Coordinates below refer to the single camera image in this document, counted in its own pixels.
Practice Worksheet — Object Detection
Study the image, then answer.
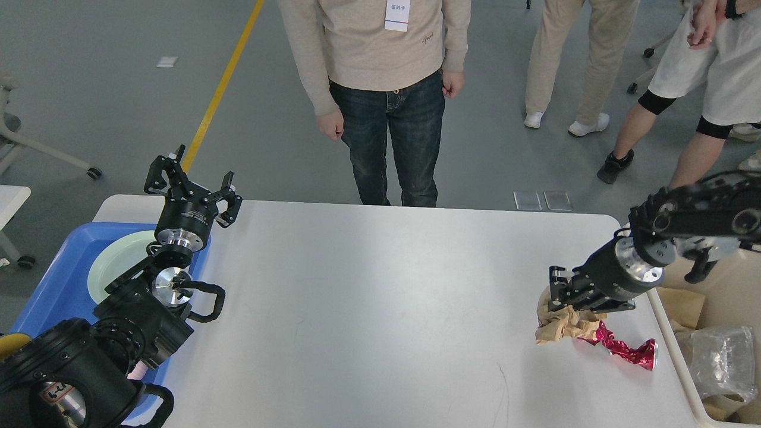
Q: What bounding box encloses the brown paper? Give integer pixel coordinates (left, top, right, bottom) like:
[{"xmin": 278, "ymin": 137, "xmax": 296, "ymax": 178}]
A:
[
  {"xmin": 534, "ymin": 287, "xmax": 607, "ymax": 345},
  {"xmin": 656, "ymin": 287, "xmax": 706, "ymax": 332}
]

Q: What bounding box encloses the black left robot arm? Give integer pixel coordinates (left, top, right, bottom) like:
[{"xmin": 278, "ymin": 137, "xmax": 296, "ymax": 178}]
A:
[{"xmin": 1, "ymin": 146, "xmax": 243, "ymax": 427}]

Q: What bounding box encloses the aluminium foil bag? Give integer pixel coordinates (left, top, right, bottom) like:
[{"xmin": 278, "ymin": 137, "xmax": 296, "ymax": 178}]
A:
[{"xmin": 675, "ymin": 326, "xmax": 759, "ymax": 404}]

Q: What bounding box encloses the white office chair base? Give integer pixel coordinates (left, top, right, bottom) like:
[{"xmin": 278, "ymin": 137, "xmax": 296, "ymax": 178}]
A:
[{"xmin": 627, "ymin": 24, "xmax": 684, "ymax": 94}]

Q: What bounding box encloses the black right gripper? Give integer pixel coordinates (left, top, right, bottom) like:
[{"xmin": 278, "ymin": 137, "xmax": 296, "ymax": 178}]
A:
[{"xmin": 548, "ymin": 237, "xmax": 665, "ymax": 314}]

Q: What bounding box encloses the person in khaki trousers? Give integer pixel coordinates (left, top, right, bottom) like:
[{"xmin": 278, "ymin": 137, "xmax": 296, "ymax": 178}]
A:
[{"xmin": 524, "ymin": 0, "xmax": 641, "ymax": 138}]

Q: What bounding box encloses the person in beige sweater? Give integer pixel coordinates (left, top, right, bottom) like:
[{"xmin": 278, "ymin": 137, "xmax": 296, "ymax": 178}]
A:
[{"xmin": 278, "ymin": 1, "xmax": 472, "ymax": 207}]

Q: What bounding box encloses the blue mug yellow inside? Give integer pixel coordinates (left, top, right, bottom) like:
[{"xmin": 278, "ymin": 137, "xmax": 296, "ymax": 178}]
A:
[{"xmin": 0, "ymin": 332, "xmax": 32, "ymax": 361}]

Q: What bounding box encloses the pink ribbed mug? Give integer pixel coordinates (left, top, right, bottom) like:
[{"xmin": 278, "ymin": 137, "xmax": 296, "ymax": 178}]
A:
[{"xmin": 127, "ymin": 362, "xmax": 149, "ymax": 381}]

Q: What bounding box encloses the brown paper in bin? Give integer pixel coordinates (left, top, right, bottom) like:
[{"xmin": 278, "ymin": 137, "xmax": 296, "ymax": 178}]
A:
[{"xmin": 656, "ymin": 287, "xmax": 706, "ymax": 332}]

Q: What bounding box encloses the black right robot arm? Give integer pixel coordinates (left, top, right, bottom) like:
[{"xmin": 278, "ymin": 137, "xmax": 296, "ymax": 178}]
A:
[{"xmin": 546, "ymin": 170, "xmax": 760, "ymax": 313}]

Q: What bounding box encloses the crushed red drink can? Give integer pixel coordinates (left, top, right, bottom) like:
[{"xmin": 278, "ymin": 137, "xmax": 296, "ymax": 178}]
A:
[{"xmin": 579, "ymin": 322, "xmax": 658, "ymax": 371}]

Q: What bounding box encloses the white plastic bin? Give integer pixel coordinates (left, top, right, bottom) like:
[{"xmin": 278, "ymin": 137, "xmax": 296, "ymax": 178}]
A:
[{"xmin": 626, "ymin": 249, "xmax": 760, "ymax": 427}]

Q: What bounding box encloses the clear floor plate right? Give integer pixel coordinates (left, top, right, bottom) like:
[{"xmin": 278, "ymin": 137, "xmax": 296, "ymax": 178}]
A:
[{"xmin": 543, "ymin": 191, "xmax": 574, "ymax": 212}]

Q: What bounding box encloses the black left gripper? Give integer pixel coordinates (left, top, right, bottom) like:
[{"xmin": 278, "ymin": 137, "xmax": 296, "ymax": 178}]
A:
[{"xmin": 144, "ymin": 144, "xmax": 243, "ymax": 250}]

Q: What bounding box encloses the clear floor plate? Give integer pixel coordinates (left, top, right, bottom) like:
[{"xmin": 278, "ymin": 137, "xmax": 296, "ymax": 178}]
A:
[
  {"xmin": 543, "ymin": 191, "xmax": 574, "ymax": 212},
  {"xmin": 513, "ymin": 191, "xmax": 543, "ymax": 212}
]

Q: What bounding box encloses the white chair base left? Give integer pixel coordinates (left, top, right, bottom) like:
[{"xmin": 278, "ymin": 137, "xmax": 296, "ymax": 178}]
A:
[{"xmin": 1, "ymin": 70, "xmax": 103, "ymax": 181}]

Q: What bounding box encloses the green plate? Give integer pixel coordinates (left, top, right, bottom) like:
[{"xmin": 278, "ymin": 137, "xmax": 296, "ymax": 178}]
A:
[{"xmin": 87, "ymin": 231, "xmax": 193, "ymax": 308}]

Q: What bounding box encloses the clear floor plate left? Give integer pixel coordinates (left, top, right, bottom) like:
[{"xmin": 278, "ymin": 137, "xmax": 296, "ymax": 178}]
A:
[{"xmin": 513, "ymin": 191, "xmax": 543, "ymax": 212}]

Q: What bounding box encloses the white side table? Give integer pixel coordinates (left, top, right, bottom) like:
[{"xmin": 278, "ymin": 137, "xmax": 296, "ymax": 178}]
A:
[{"xmin": 1, "ymin": 184, "xmax": 36, "ymax": 270}]

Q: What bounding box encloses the person in black shorts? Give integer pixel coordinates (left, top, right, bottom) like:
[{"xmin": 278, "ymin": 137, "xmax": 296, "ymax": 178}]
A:
[{"xmin": 596, "ymin": 0, "xmax": 761, "ymax": 191}]

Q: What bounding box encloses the small cream cup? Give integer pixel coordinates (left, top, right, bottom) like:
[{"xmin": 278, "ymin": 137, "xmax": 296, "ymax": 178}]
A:
[{"xmin": 702, "ymin": 395, "xmax": 747, "ymax": 423}]

